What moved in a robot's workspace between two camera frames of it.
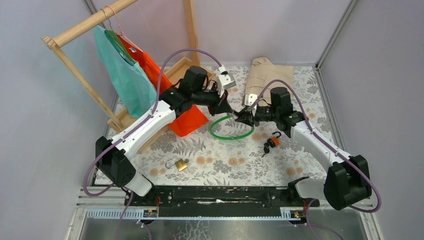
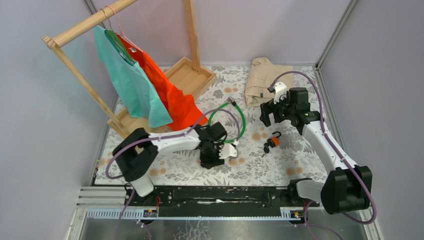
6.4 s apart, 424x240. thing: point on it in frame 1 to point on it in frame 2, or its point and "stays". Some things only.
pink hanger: x=122 y=33 stays
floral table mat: x=256 y=146 stays
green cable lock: x=227 y=138 to x=229 y=101
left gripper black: x=219 y=106 to x=208 y=163
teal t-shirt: x=135 y=91 stays
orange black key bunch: x=272 y=142 stays
